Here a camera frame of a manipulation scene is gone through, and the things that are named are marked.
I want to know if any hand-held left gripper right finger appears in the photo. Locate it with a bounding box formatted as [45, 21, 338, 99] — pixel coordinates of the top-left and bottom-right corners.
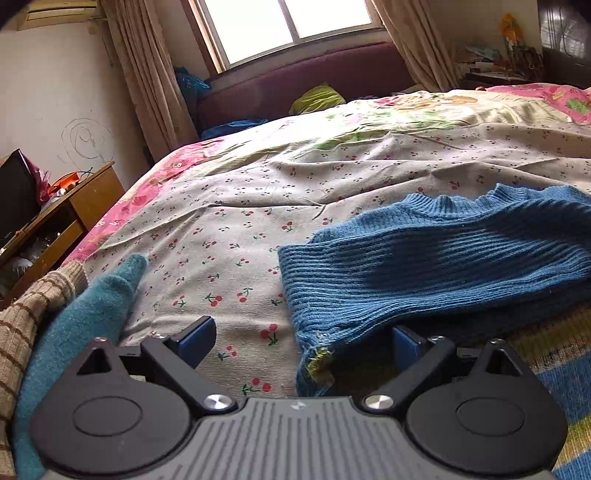
[362, 325, 530, 414]

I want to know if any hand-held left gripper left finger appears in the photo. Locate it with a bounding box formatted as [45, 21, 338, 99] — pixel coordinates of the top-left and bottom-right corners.
[75, 316, 238, 414]

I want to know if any blue knit sweater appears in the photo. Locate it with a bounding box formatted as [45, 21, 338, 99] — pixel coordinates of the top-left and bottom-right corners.
[277, 183, 591, 398]

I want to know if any teal fleece garment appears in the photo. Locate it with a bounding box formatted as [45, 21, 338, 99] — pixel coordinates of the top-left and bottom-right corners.
[11, 254, 149, 480]

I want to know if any cherry print bed quilt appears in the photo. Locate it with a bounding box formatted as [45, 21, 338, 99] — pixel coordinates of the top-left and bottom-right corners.
[62, 89, 591, 398]

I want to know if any multicolour striped blanket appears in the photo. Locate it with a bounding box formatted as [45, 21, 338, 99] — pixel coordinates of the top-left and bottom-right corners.
[318, 302, 591, 480]

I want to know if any beige striped knit garment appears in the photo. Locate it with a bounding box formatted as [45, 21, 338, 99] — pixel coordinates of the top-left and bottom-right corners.
[0, 261, 89, 480]

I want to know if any wooden cabinet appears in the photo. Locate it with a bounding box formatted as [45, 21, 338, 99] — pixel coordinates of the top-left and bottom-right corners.
[0, 161, 126, 310]

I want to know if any orange item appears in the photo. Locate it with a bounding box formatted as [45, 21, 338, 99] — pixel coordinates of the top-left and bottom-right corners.
[50, 172, 88, 192]

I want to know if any blue cloth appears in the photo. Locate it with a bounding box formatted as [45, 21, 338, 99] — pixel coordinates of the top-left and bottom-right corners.
[201, 118, 269, 140]

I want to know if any black monitor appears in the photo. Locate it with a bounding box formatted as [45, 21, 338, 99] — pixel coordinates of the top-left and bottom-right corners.
[0, 148, 40, 252]

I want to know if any blue plastic bag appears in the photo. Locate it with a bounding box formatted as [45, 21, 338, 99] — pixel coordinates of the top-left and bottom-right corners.
[174, 67, 211, 109]

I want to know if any green cloth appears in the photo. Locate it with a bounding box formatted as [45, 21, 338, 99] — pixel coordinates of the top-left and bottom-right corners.
[289, 83, 347, 115]

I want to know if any maroon padded headboard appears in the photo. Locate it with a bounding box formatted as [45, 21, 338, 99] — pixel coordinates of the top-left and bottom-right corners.
[198, 41, 416, 139]

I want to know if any beige curtain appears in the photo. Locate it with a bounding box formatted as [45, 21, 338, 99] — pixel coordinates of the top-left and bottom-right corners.
[372, 0, 460, 93]
[99, 0, 200, 164]

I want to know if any pink floral blanket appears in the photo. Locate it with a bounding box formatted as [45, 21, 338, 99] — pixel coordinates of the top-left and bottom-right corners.
[485, 83, 591, 126]

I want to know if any cluttered side table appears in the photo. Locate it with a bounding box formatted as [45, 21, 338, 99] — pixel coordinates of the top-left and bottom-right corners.
[455, 44, 546, 90]

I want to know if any window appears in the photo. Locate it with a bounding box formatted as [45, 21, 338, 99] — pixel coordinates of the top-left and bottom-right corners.
[182, 0, 386, 75]

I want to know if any yellow toy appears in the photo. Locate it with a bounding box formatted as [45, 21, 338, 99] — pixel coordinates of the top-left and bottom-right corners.
[498, 13, 527, 47]

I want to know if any dark wardrobe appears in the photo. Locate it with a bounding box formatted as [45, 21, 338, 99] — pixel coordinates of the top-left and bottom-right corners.
[538, 0, 591, 88]

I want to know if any wall air conditioner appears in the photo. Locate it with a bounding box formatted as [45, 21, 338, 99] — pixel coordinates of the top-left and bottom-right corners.
[16, 0, 108, 33]

